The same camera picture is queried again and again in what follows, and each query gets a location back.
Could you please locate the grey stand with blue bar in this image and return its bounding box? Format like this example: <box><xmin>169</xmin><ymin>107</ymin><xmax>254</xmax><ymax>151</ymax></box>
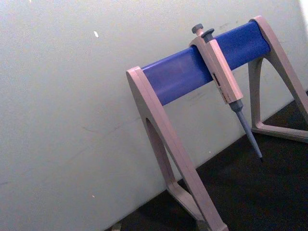
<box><xmin>105</xmin><ymin>15</ymin><xmax>308</xmax><ymax>231</ymax></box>

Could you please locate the grey pipette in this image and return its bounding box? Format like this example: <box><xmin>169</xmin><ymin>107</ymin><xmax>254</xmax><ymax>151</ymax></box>
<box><xmin>189</xmin><ymin>23</ymin><xmax>264</xmax><ymax>163</ymax></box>

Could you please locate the black table cloth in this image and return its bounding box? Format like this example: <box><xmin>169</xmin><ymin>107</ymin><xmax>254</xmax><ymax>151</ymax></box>
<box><xmin>115</xmin><ymin>90</ymin><xmax>308</xmax><ymax>231</ymax></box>

